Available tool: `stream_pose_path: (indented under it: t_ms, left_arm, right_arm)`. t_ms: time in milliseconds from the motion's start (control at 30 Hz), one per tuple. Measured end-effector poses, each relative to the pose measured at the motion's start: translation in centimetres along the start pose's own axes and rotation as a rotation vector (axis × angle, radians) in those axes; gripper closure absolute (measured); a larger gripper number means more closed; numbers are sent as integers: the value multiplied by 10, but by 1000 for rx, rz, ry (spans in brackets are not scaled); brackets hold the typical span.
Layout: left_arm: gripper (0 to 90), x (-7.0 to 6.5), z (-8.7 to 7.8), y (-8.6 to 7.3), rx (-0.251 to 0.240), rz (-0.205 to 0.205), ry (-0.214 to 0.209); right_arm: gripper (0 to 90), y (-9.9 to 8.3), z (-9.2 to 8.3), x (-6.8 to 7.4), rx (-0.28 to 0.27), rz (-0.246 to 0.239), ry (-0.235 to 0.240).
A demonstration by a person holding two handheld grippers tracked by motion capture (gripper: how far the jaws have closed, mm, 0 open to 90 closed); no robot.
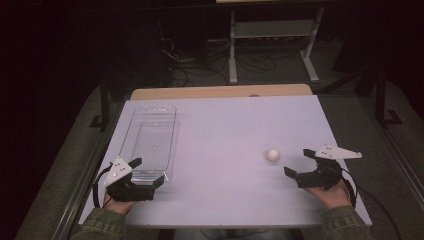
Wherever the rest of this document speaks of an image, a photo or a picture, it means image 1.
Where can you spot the clear plastic tray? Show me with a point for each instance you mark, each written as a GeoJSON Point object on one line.
{"type": "Point", "coordinates": [150, 140]}

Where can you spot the white ball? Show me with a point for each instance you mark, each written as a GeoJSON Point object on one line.
{"type": "Point", "coordinates": [272, 155]}

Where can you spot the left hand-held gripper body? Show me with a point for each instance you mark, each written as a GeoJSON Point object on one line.
{"type": "Point", "coordinates": [128, 192]}

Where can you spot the white metal stand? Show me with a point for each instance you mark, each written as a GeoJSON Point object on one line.
{"type": "Point", "coordinates": [273, 30]}

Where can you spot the person's left hand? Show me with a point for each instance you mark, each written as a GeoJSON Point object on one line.
{"type": "Point", "coordinates": [118, 206]}

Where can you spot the black metal stand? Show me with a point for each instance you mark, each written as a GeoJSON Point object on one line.
{"type": "Point", "coordinates": [105, 100]}
{"type": "Point", "coordinates": [380, 96]}

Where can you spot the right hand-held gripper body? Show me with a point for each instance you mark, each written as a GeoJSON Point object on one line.
{"type": "Point", "coordinates": [325, 176]}

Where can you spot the person's right hand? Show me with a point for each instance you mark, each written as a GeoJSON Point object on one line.
{"type": "Point", "coordinates": [333, 197]}

